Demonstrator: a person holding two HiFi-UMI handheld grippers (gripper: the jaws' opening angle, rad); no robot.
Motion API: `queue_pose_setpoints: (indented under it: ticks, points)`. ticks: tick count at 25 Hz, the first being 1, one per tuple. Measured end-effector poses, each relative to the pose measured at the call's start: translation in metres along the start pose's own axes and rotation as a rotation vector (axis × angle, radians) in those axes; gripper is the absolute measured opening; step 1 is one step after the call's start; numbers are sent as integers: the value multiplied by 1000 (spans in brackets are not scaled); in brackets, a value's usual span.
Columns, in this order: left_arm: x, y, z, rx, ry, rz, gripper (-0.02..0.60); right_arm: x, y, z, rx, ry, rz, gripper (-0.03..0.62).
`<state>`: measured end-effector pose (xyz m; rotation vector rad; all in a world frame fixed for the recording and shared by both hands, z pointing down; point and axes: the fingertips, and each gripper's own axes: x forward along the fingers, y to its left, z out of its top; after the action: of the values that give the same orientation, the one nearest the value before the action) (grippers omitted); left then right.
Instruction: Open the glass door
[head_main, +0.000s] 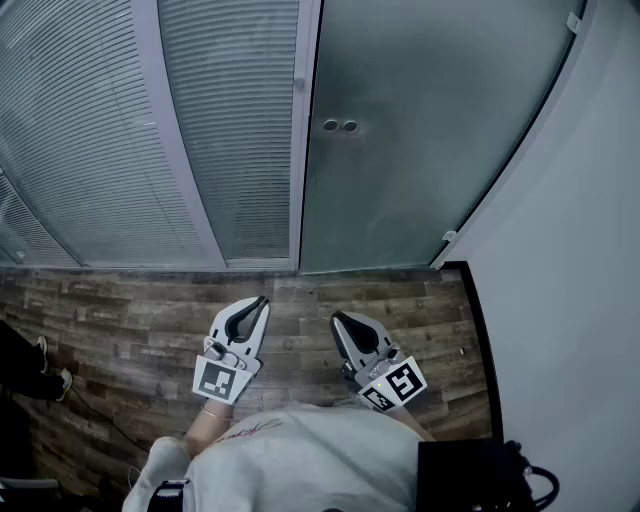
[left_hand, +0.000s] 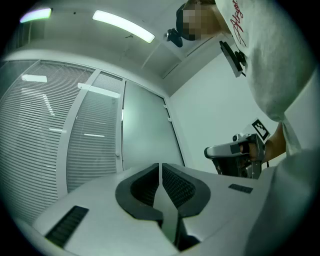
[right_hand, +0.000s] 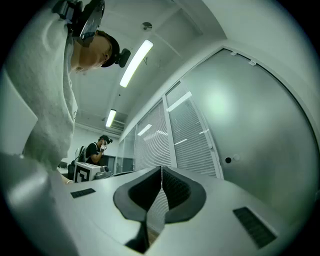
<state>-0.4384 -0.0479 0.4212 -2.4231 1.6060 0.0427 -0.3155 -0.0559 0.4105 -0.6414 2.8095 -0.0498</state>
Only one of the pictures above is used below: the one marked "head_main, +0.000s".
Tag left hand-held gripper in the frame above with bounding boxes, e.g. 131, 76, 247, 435
192, 296, 271, 405

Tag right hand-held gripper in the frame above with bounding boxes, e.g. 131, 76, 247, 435
330, 311, 428, 414

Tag frosted glass door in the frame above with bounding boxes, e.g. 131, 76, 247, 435
299, 0, 589, 274

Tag person's right forearm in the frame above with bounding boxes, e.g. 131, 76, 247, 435
392, 405, 437, 444

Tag person's left forearm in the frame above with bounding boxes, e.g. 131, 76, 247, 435
184, 399, 236, 459

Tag light grey shirt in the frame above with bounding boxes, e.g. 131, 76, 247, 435
122, 404, 436, 512

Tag black skirting board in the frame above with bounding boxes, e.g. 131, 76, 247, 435
442, 259, 504, 441

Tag black chest pouch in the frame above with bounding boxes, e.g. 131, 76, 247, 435
417, 438, 531, 512

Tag narrow glass panel with blinds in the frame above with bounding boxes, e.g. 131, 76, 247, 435
157, 0, 301, 261

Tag wide glass panel with blinds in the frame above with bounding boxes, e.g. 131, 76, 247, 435
0, 169, 81, 269
0, 0, 221, 269

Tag grey metal bar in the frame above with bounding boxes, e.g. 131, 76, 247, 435
0, 477, 61, 501

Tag black floor cable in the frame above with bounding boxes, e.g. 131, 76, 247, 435
67, 384, 154, 454

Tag white partition frame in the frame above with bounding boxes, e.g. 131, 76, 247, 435
0, 0, 324, 274

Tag black shoulder strap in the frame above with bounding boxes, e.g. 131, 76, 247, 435
147, 477, 194, 512

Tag thick black pouch cable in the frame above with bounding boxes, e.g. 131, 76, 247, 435
504, 439, 561, 512

